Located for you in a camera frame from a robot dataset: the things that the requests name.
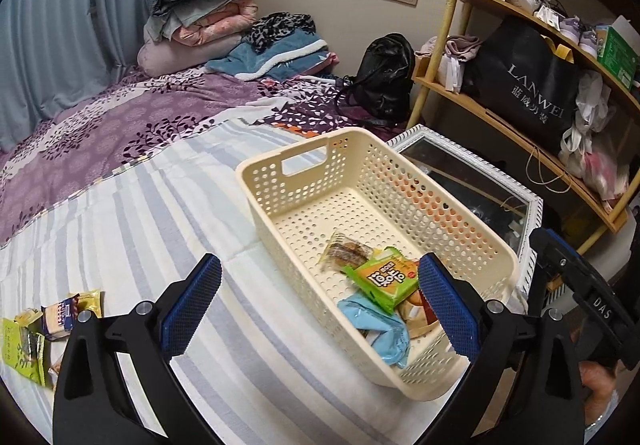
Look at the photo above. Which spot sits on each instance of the blue grey curtain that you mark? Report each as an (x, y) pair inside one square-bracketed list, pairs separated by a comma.
[(75, 25)]

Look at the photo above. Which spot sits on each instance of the grey purple sneaker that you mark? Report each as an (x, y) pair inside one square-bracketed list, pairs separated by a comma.
[(577, 32)]

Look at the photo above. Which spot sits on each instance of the leopard print cloth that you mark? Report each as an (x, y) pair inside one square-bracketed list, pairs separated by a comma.
[(280, 27)]

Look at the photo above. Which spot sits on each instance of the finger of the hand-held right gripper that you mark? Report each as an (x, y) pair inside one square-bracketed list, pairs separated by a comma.
[(552, 250)]

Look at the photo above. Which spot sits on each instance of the lime green snack packet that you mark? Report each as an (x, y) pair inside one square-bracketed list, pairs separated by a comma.
[(22, 350)]

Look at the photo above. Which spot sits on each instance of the person's right hand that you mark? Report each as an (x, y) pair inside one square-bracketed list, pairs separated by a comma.
[(600, 385)]

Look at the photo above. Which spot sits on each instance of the brown cake packet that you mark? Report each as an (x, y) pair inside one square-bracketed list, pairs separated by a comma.
[(347, 252)]

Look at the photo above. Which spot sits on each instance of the pink floral quilt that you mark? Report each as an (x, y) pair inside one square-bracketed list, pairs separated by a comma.
[(220, 24)]

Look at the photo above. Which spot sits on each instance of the light blue snack packet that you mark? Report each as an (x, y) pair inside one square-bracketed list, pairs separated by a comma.
[(385, 340)]

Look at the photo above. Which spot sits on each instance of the pale pink cloth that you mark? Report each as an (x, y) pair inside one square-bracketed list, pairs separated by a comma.
[(462, 47)]

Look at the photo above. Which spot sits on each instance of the black shopping bag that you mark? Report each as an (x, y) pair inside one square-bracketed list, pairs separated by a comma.
[(520, 75)]

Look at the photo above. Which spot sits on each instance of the tan snack bag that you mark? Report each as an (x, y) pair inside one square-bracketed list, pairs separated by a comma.
[(415, 317)]

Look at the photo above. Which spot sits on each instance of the orange cloth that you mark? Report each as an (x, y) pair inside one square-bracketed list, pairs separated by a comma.
[(297, 130)]

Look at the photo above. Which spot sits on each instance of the green cardboard box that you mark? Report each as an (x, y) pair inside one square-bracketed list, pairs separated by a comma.
[(617, 52)]

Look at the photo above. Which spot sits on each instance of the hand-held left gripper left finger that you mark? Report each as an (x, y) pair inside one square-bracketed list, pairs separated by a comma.
[(192, 305)]

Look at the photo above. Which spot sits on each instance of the white sneaker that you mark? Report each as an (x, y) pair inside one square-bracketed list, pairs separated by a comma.
[(522, 0)]

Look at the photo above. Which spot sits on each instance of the blue fleece blanket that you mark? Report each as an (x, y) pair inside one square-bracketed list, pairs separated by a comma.
[(280, 56)]

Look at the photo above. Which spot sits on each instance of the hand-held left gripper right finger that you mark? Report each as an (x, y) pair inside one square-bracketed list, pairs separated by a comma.
[(447, 305)]

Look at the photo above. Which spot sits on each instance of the small yellow snack packet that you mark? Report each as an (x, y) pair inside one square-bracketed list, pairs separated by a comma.
[(90, 302)]

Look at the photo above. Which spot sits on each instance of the purple floral bed sheet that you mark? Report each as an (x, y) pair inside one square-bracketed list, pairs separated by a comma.
[(125, 125)]

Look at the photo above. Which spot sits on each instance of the blue red striped snack packet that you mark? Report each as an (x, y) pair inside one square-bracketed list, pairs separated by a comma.
[(57, 320)]

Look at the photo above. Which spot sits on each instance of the black backpack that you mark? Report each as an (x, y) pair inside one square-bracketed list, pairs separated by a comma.
[(382, 70)]

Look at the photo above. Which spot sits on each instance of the cream perforated plastic basket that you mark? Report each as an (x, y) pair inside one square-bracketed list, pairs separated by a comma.
[(310, 225)]

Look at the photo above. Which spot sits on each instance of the green orange snack packet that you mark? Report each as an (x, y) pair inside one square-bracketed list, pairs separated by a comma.
[(385, 282)]

